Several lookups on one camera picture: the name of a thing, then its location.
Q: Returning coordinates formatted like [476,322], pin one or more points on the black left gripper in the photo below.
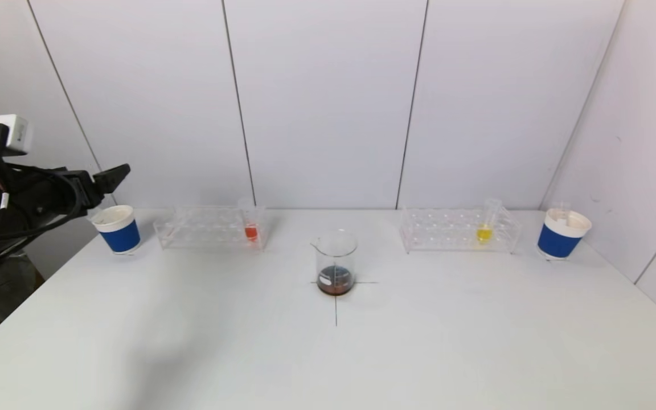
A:
[87,187]

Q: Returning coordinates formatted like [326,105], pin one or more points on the red liquid test tube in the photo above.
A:
[561,212]

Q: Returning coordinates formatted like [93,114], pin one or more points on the clear acrylic test tube rack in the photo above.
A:
[453,230]
[208,228]

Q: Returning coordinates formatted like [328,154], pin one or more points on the test tube with orange-red pigment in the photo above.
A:
[250,232]

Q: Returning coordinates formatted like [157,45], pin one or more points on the clear glass beaker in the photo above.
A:
[335,279]

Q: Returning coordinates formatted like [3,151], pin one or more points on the test tube with yellow pigment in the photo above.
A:
[484,234]

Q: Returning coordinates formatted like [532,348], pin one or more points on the blue and white paper cup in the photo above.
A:
[120,239]
[558,242]

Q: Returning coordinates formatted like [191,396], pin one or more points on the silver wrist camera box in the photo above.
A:
[12,134]

